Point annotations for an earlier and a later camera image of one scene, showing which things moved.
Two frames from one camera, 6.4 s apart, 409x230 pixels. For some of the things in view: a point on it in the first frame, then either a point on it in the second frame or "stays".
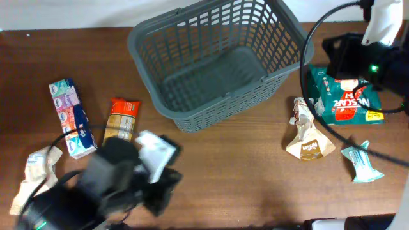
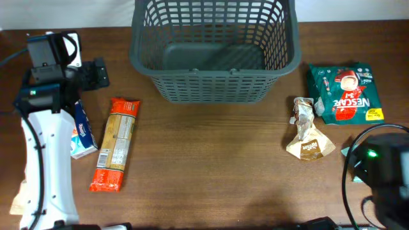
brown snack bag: (308, 142) stays
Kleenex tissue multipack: (72, 115) stays
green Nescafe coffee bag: (340, 108) stays
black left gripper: (158, 190) -> (96, 74)
